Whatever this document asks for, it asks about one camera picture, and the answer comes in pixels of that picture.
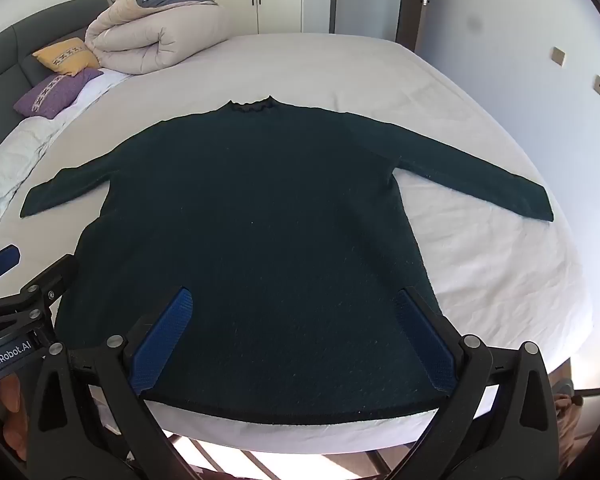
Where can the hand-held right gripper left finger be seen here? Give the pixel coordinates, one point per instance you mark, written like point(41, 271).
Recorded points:
point(162, 345)

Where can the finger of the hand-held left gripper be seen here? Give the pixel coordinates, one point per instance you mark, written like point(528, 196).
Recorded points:
point(55, 277)
point(0, 261)

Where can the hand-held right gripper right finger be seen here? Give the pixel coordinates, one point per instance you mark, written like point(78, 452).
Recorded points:
point(425, 345)

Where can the dark green sweater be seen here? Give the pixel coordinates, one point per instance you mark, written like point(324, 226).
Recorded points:
point(260, 220)

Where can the person's left hand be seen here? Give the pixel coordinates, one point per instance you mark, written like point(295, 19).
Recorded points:
point(11, 410)

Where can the white pillow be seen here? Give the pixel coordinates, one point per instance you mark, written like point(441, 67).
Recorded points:
point(105, 82)
point(15, 170)

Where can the purple patterned pillow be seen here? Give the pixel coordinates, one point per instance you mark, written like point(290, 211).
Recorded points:
point(55, 92)

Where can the grey padded headboard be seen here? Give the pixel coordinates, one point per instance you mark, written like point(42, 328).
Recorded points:
point(10, 60)

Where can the yellow patterned pillow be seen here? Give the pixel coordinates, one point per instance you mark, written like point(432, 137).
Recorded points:
point(67, 57)

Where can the beige folded duvet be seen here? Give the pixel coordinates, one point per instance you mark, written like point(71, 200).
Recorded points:
point(150, 35)

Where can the bed with white sheet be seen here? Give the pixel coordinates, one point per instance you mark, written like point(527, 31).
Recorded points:
point(340, 70)

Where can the dark brown door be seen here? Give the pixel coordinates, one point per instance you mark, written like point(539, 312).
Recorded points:
point(412, 5)

